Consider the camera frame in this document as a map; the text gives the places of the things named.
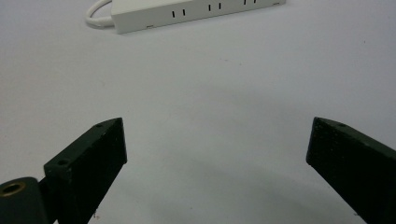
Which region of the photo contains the white power strip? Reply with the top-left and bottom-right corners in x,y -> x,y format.
110,0 -> 287,35

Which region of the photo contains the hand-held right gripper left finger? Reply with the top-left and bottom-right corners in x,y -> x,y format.
39,117 -> 128,224

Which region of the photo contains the white power cable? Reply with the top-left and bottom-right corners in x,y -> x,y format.
85,0 -> 116,30

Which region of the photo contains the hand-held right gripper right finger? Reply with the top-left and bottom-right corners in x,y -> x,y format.
305,116 -> 396,224

